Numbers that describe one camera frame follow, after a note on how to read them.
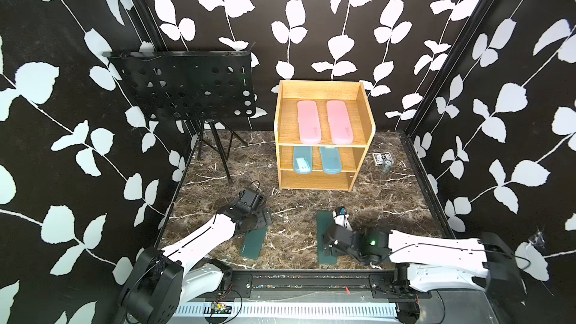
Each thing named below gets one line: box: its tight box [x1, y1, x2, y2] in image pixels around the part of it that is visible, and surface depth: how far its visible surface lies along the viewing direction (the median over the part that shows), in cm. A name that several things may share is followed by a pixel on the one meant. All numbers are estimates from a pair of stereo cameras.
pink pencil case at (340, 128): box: [326, 100, 354, 145], surface depth 80 cm
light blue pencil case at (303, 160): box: [293, 146, 313, 175], surface depth 88 cm
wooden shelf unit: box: [273, 80, 376, 192], surface depth 88 cm
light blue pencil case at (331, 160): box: [319, 147, 342, 175], surface depth 88 cm
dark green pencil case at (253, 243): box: [240, 225, 268, 261], surface depth 83 cm
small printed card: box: [372, 152, 394, 167], surface depth 110 cm
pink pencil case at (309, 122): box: [297, 99, 322, 145], surface depth 80 cm
